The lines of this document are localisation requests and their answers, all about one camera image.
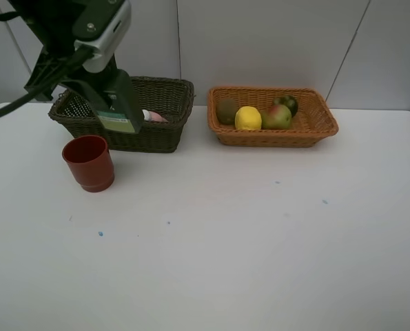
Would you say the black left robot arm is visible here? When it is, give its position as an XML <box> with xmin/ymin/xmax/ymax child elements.
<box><xmin>10</xmin><ymin>1</ymin><xmax>131</xmax><ymax>104</ymax></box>

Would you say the yellow lemon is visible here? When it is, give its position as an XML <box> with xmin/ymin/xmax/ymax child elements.
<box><xmin>234</xmin><ymin>106</ymin><xmax>262</xmax><ymax>130</ymax></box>

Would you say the orange wicker basket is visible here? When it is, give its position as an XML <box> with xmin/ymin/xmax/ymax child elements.
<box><xmin>207</xmin><ymin>86</ymin><xmax>339</xmax><ymax>148</ymax></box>

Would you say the brown kiwi fruit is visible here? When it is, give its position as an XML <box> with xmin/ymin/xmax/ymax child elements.
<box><xmin>216</xmin><ymin>98</ymin><xmax>239</xmax><ymax>125</ymax></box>

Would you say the pink bottle white cap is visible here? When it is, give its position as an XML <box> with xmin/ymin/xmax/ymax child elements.
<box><xmin>142</xmin><ymin>109</ymin><xmax>167</xmax><ymax>123</ymax></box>

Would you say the dark brown wicker basket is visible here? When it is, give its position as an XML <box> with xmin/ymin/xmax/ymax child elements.
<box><xmin>48</xmin><ymin>77</ymin><xmax>194</xmax><ymax>153</ymax></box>

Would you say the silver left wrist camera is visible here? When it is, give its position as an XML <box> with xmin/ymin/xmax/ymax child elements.
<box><xmin>72</xmin><ymin>0</ymin><xmax>132</xmax><ymax>73</ymax></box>

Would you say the red plastic cup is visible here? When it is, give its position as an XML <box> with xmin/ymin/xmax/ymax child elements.
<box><xmin>62</xmin><ymin>135</ymin><xmax>115</xmax><ymax>192</ymax></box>

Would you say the green red pear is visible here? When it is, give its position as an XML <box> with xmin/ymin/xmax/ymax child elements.
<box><xmin>260</xmin><ymin>104</ymin><xmax>292</xmax><ymax>130</ymax></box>

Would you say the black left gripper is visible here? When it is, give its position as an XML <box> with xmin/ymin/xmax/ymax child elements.
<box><xmin>23</xmin><ymin>47</ymin><xmax>119</xmax><ymax>104</ymax></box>

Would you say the dark green pump bottle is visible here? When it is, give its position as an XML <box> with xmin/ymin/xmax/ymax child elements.
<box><xmin>90</xmin><ymin>70</ymin><xmax>145</xmax><ymax>134</ymax></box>

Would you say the dark mangosteen fruit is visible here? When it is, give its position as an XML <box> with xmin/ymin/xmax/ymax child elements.
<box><xmin>273</xmin><ymin>95</ymin><xmax>298</xmax><ymax>117</ymax></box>

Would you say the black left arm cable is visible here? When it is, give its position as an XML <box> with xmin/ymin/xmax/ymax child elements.
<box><xmin>0</xmin><ymin>0</ymin><xmax>95</xmax><ymax>125</ymax></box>

